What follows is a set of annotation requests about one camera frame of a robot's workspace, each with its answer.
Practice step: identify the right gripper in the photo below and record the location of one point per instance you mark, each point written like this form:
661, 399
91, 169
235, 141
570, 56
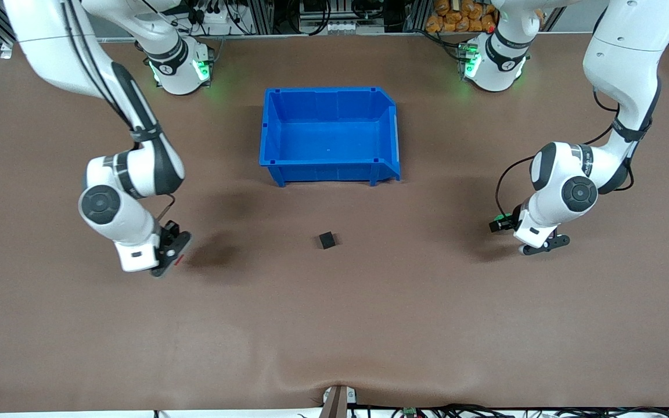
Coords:
169, 233

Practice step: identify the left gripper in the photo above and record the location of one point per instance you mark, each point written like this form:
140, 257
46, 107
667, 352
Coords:
510, 221

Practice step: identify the green cube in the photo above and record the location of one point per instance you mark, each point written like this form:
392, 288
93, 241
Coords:
505, 219

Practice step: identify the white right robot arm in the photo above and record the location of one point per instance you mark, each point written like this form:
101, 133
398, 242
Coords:
56, 52

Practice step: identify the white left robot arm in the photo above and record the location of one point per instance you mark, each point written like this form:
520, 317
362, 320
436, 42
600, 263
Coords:
625, 52

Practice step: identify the black cube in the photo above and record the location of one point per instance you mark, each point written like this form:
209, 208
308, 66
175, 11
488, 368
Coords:
327, 240

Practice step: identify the brown table mat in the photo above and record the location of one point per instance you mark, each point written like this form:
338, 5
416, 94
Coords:
334, 313

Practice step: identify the blue plastic storage bin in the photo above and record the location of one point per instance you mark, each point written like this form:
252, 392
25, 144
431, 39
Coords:
328, 136

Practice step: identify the orange packets pile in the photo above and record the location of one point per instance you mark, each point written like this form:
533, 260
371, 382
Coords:
456, 17

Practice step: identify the small green connector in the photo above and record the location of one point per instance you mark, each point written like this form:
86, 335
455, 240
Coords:
410, 412

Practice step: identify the white power strip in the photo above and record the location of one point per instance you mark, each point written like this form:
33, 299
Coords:
212, 14

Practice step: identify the black equipment with white connectors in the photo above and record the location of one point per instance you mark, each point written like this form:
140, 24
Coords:
340, 14

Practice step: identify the small white corner block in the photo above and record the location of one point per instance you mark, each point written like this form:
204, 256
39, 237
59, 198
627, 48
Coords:
6, 50

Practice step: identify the brown camera mount bracket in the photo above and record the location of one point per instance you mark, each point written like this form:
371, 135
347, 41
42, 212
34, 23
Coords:
337, 403

